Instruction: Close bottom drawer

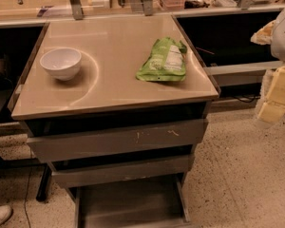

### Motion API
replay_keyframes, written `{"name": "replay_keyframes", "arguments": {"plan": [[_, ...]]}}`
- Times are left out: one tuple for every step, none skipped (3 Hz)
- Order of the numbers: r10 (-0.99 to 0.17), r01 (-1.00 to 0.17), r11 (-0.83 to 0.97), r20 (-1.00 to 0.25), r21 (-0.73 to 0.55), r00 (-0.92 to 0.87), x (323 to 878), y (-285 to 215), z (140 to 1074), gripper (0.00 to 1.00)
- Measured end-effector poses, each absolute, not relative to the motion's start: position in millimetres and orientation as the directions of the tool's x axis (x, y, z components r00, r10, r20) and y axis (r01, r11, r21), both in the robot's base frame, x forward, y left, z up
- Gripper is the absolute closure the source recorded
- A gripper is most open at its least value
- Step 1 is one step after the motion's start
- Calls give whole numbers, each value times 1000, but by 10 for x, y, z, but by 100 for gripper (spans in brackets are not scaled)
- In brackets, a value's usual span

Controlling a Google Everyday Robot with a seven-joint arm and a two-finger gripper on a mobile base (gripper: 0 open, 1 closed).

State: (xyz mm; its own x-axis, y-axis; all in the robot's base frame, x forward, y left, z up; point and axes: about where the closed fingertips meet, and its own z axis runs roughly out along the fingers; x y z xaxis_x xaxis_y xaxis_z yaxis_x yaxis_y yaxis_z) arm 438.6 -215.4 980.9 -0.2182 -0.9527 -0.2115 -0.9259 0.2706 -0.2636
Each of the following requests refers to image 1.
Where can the grey drawer cabinet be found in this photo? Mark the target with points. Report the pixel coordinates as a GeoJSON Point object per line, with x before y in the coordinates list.
{"type": "Point", "coordinates": [105, 93]}

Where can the grey top drawer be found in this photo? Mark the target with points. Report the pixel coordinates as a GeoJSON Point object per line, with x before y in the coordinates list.
{"type": "Point", "coordinates": [117, 140]}

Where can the white ceramic bowl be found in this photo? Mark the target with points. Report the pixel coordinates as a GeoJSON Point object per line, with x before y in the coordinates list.
{"type": "Point", "coordinates": [62, 63]}

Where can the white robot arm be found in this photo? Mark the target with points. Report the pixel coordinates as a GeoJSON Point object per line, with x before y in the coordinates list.
{"type": "Point", "coordinates": [272, 34]}

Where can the grey metal shelf bracket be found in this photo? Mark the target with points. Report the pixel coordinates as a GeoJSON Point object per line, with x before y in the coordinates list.
{"type": "Point", "coordinates": [77, 11]}

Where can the black table leg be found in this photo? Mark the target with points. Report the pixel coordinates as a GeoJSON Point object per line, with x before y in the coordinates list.
{"type": "Point", "coordinates": [42, 192]}

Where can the grey middle drawer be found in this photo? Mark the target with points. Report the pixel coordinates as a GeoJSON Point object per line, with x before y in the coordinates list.
{"type": "Point", "coordinates": [126, 171]}

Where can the green snack bag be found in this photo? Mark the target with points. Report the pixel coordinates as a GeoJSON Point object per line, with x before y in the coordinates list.
{"type": "Point", "coordinates": [166, 62]}

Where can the grey drawer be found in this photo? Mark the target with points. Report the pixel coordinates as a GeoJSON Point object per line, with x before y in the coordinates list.
{"type": "Point", "coordinates": [126, 171]}
{"type": "Point", "coordinates": [146, 203]}
{"type": "Point", "coordinates": [117, 140]}

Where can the grey bottom drawer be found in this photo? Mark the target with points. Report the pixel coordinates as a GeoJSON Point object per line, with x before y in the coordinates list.
{"type": "Point", "coordinates": [146, 203]}

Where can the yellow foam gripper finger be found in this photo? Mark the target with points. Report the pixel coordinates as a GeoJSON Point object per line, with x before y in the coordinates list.
{"type": "Point", "coordinates": [270, 108]}

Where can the grey side bench rail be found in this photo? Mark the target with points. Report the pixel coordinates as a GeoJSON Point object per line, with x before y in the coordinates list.
{"type": "Point", "coordinates": [242, 74]}

